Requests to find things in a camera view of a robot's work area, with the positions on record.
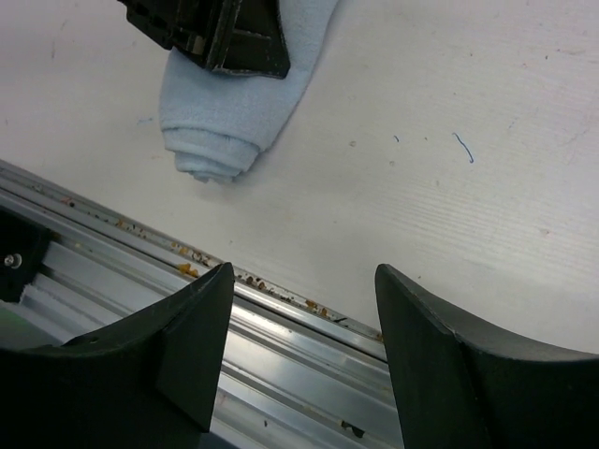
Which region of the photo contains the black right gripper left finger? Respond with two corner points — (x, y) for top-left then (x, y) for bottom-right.
(1, 263), (234, 448)

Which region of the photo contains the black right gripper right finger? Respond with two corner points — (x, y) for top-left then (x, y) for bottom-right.
(375, 264), (598, 448)

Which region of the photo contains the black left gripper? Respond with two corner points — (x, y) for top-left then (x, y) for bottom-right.
(121, 0), (291, 80)

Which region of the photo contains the light blue towel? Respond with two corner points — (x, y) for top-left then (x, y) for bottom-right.
(159, 1), (337, 181)

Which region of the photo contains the aluminium mounting rail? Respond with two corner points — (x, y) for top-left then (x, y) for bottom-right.
(1, 163), (402, 448)

